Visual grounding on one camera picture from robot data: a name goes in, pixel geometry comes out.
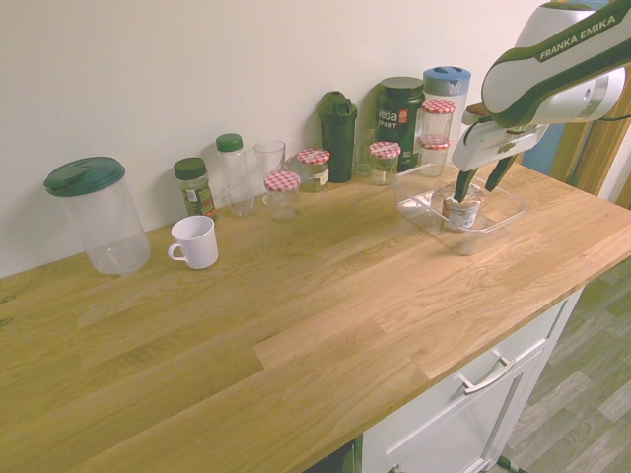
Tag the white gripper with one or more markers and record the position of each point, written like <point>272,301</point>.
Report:
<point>488,143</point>

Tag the cereal cup with foil lid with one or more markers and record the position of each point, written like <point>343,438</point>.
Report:
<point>461,214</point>

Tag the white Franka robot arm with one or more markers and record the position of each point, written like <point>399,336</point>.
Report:
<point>547,74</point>

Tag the clear plastic container tray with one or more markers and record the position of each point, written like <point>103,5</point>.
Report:
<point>508,209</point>

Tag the empty jar red checkered lid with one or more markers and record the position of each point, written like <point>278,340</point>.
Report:
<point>384,162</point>
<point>437,120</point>
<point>434,157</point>
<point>282,197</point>

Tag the clear pitcher blue lid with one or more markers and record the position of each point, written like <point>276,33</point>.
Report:
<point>456,93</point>

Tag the dark Vega Sport tub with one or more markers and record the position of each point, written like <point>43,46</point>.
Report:
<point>398,123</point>

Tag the short clear drinking glass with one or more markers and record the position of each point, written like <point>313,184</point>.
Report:
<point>362,155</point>

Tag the dark green shaker bottle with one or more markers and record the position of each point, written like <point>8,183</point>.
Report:
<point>338,138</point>

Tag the labelled jar red checkered lid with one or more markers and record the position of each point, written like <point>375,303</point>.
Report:
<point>313,170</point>

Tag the tall clear drinking glass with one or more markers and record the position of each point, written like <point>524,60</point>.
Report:
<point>270,157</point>

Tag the white kitchen cabinet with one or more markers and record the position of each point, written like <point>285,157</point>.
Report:
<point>458,409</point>

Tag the clear bottle green cap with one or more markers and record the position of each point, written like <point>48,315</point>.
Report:
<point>235,177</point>

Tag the spice jar dark lid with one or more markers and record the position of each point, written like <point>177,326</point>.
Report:
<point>196,189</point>

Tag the white mug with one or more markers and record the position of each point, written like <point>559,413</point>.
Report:
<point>197,244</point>

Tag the silver cabinet knob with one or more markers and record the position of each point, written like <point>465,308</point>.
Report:
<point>394,468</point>

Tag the large clear canister green lid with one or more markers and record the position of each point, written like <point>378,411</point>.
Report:
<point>106,222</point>

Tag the wooden door frame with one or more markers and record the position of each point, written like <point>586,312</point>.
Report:
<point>589,157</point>

